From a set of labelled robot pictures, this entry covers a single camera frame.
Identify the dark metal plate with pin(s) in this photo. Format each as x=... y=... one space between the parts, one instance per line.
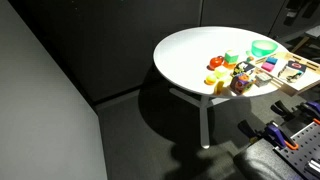
x=260 y=163

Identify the green plastic bowl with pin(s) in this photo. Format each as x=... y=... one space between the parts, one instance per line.
x=264 y=48

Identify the pink block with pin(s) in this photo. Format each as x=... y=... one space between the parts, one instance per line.
x=267 y=66

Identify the purple clamp with orange trigger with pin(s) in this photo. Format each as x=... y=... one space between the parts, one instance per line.
x=277 y=134

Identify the small grey cube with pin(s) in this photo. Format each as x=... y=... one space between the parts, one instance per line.
x=263 y=80

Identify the blue block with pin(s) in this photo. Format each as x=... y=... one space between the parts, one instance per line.
x=272 y=60

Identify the yellow toy banana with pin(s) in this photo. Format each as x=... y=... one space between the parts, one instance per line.
x=218 y=88

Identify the red toy tomato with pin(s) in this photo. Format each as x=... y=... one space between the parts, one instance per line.
x=216 y=62

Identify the green cube block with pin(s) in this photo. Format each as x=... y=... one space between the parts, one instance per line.
x=231 y=56

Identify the small orange toy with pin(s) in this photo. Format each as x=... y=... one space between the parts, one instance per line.
x=250 y=59

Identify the orange block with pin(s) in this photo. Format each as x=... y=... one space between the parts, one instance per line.
x=228 y=65

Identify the black perforated board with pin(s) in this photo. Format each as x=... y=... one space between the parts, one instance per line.
x=305 y=146

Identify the white table pedestal base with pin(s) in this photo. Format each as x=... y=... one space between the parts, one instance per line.
x=204 y=120

